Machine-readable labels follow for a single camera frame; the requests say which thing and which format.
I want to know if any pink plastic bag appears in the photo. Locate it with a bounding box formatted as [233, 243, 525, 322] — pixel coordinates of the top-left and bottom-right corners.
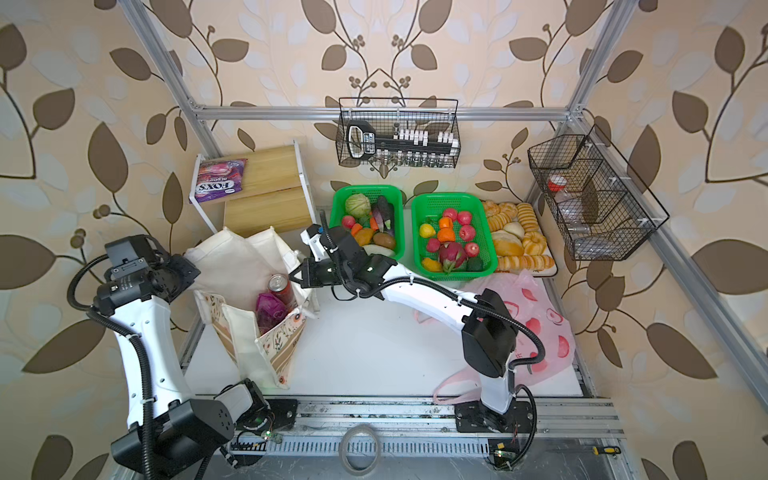
[403, 271, 581, 412]

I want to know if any white cucumber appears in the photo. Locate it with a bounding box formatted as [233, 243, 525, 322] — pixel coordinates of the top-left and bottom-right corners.
[363, 244, 394, 258]

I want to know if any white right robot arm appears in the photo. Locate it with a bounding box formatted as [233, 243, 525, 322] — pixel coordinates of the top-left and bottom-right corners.
[289, 223, 546, 433]

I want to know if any green vegetable basket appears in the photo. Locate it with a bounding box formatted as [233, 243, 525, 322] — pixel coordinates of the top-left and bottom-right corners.
[329, 185, 406, 260]

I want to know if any white wooden shelf rack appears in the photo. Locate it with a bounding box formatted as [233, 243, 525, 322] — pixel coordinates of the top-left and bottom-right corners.
[188, 142, 317, 237]

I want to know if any pink dragon fruit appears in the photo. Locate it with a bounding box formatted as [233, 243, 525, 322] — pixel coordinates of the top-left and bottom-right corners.
[438, 242, 467, 273]

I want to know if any red cola can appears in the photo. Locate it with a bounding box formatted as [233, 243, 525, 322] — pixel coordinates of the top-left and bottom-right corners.
[267, 273, 298, 311]

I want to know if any black wire side basket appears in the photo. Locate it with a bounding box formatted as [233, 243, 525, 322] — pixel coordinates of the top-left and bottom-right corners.
[527, 125, 669, 261]

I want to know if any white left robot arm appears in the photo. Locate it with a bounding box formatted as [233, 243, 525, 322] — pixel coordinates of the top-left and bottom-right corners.
[66, 234, 269, 479]

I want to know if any purple fox's candy bag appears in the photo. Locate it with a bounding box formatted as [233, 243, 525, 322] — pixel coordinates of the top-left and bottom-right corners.
[193, 158, 247, 203]

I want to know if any black wire wall basket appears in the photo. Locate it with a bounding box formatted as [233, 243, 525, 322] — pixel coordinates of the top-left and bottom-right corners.
[335, 95, 461, 171]

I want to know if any purple eggplant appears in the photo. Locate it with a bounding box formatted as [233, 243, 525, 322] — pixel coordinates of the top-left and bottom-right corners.
[372, 195, 395, 236]

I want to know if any red apple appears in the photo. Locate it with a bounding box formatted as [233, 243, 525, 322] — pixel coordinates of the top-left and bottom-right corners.
[459, 224, 476, 242]

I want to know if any green fruit basket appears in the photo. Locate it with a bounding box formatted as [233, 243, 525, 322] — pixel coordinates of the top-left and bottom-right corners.
[411, 193, 498, 282]

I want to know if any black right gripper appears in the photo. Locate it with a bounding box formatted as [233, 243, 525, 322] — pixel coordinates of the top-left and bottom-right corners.
[288, 258, 353, 288]

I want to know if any orange tangerine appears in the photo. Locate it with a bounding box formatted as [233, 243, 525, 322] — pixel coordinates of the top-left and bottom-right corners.
[436, 228, 456, 243]

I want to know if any yellow potato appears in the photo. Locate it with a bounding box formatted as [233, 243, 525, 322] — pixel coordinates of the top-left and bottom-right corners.
[354, 228, 376, 247]

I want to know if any bread tray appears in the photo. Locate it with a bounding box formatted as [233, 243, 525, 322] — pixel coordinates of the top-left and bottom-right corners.
[481, 200, 557, 277]

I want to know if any black white tool set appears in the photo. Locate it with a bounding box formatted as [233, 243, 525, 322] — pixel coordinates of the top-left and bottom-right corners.
[341, 120, 461, 160]

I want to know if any brown kiwi potato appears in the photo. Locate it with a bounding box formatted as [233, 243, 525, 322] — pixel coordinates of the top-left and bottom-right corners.
[372, 232, 396, 251]

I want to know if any green cabbage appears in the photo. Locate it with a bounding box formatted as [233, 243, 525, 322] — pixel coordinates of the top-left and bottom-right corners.
[344, 193, 372, 219]

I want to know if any yellow lemon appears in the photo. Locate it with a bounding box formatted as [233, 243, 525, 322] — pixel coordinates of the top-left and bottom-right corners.
[418, 223, 437, 239]

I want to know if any purple lot 100 candy bag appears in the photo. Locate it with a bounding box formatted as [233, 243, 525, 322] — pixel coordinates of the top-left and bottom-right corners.
[255, 292, 288, 334]

